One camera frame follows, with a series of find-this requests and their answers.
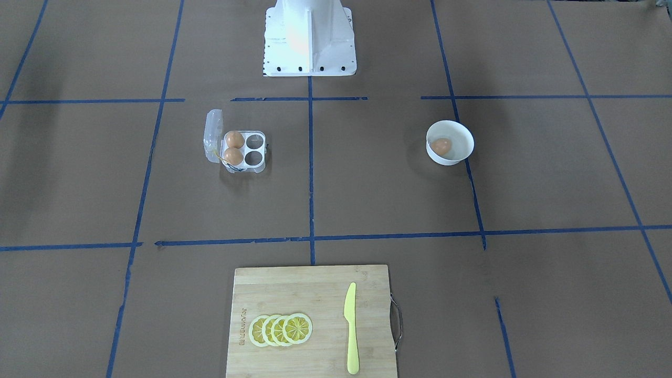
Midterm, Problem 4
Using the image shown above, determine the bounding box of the clear plastic egg carton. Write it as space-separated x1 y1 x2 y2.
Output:
203 109 267 174

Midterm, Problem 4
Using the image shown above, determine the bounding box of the brown egg from bowl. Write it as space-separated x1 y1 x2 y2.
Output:
430 138 452 158

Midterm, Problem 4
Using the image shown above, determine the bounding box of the brown egg front slot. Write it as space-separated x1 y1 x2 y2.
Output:
223 148 244 166

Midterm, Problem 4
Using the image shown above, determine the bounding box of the brown egg slot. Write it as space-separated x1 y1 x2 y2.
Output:
225 131 245 149
223 148 244 166

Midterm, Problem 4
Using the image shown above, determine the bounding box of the brown egg back slot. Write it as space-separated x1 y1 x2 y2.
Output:
225 131 245 149

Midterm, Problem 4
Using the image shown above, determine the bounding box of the bamboo cutting board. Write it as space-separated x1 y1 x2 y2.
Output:
226 264 398 377

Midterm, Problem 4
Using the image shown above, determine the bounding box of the white ceramic bowl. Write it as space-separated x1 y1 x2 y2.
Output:
425 120 475 166

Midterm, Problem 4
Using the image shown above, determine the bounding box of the lemon slice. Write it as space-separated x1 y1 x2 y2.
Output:
248 315 269 348
270 315 291 347
261 314 279 347
282 313 313 345

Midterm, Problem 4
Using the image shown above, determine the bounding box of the yellow plastic knife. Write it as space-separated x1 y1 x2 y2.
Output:
343 282 360 375

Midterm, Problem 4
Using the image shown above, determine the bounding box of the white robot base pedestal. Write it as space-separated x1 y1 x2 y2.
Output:
262 1 358 77

